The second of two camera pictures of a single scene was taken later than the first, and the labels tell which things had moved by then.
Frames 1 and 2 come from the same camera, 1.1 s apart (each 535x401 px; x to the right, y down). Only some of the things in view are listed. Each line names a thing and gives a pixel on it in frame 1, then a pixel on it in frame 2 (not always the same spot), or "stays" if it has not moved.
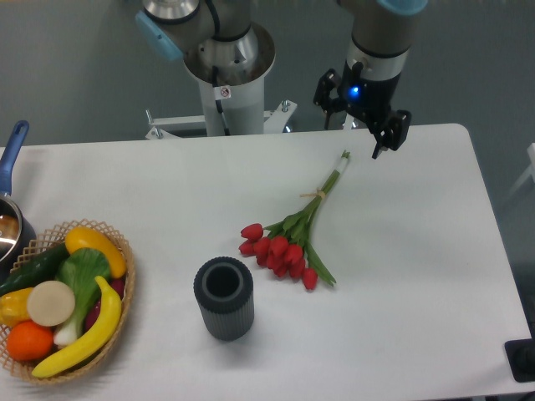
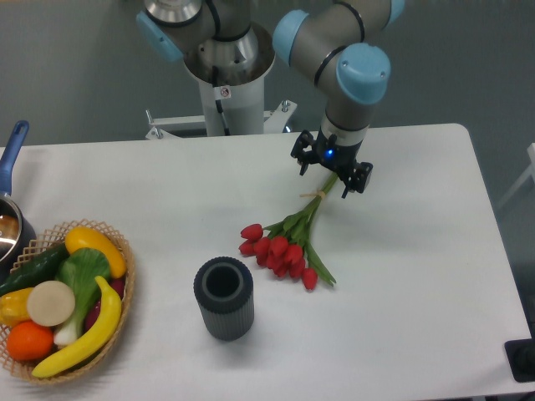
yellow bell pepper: (13, 307) stays
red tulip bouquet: (283, 246) stays
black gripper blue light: (367, 98) -> (338, 158)
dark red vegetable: (119, 286) stays
